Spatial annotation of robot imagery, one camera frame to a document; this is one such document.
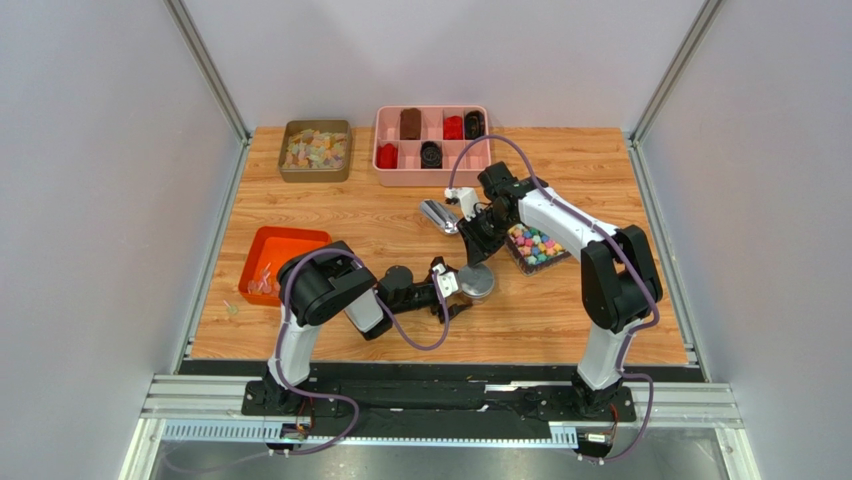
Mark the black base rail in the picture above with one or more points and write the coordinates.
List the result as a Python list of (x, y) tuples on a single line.
[(435, 401)]

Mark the black candy compartment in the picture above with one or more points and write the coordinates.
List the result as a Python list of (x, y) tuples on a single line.
[(431, 155), (474, 124)]

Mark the silver metal scoop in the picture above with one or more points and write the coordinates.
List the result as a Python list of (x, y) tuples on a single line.
[(440, 215)]

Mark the white jar lid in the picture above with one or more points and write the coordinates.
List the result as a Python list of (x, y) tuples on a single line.
[(479, 279)]

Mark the loose lollipop on table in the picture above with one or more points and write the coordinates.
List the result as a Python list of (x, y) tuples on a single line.
[(231, 309)]

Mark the left aluminium frame post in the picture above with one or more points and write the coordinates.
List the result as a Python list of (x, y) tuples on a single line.
[(188, 29)]

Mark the pink divided organizer box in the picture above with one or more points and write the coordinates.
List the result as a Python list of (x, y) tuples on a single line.
[(463, 160)]

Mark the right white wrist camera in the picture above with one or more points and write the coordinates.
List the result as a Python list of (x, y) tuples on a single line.
[(465, 198)]

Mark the orange tray of lollipops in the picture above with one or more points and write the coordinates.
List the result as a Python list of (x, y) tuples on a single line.
[(272, 247)]

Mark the black candy upper compartment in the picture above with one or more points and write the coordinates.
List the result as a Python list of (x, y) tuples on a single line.
[(474, 124)]

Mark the black candy lower compartment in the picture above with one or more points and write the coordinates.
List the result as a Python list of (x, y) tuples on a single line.
[(431, 155)]

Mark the right aluminium frame post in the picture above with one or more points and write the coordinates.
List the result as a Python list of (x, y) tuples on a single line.
[(702, 23)]

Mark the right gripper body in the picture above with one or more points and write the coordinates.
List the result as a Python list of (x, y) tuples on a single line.
[(475, 233)]

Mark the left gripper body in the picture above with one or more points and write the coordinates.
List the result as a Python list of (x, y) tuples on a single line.
[(438, 308)]

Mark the bronze tin of gummy candies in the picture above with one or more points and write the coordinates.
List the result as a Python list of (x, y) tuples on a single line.
[(316, 151)]

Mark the aluminium frame post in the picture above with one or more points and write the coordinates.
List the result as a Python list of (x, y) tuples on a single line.
[(188, 29), (702, 23)]

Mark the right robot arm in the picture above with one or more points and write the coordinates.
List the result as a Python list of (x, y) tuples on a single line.
[(620, 283)]

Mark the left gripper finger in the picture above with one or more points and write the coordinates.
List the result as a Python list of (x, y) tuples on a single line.
[(456, 308), (439, 265)]

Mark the clear glass jar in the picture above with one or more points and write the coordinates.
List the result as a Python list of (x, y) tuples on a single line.
[(477, 298)]

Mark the green tin of star candies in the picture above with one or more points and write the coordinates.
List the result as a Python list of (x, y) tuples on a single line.
[(532, 250)]

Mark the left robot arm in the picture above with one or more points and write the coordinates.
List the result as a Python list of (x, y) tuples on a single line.
[(332, 280)]

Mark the red candy lower compartment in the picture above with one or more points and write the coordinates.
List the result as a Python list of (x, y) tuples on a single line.
[(387, 156)]

